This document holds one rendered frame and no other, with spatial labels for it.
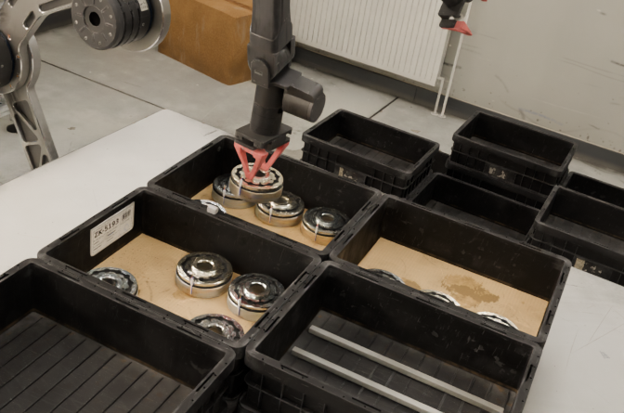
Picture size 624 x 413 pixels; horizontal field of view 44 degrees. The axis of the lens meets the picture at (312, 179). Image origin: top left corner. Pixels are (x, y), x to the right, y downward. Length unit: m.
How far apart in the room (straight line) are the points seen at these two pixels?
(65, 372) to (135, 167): 0.90
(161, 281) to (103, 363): 0.23
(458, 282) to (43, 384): 0.81
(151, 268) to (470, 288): 0.63
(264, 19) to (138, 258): 0.52
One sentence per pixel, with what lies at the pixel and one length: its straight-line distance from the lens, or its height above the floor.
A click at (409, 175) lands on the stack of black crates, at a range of 2.49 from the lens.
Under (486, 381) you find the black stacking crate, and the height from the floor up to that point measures 0.83.
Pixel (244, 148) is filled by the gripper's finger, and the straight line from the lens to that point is 1.44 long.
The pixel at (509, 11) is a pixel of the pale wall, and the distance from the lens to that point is 4.34.
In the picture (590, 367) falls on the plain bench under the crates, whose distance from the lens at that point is 1.74.
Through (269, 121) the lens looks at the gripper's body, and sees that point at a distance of 1.42.
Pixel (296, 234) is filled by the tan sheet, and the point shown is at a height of 0.83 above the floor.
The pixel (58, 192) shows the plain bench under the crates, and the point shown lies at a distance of 1.97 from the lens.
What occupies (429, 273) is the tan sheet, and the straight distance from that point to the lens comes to 1.61.
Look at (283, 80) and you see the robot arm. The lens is 1.38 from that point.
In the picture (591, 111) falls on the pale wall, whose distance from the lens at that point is 4.38.
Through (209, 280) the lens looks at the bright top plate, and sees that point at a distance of 1.43.
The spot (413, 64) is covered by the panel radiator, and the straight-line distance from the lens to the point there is 4.45.
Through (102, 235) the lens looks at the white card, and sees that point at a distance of 1.48.
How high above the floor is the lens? 1.72
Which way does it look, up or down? 29 degrees down
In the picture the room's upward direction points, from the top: 10 degrees clockwise
